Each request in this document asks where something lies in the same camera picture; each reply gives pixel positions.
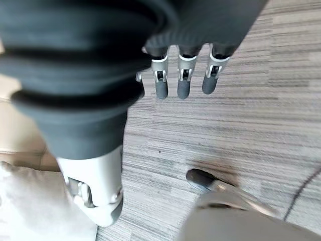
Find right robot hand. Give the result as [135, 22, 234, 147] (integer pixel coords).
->
[0, 0, 268, 227]

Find beige leather sofa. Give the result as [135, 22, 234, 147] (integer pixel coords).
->
[0, 45, 62, 173]

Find white cushion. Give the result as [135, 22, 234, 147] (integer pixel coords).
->
[0, 160, 98, 241]

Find dark robot foot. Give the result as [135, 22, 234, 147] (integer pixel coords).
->
[186, 168, 239, 193]

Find silver robot leg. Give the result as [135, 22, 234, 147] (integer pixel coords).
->
[178, 179, 321, 241]

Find black cable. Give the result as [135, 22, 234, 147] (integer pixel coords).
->
[283, 168, 321, 223]

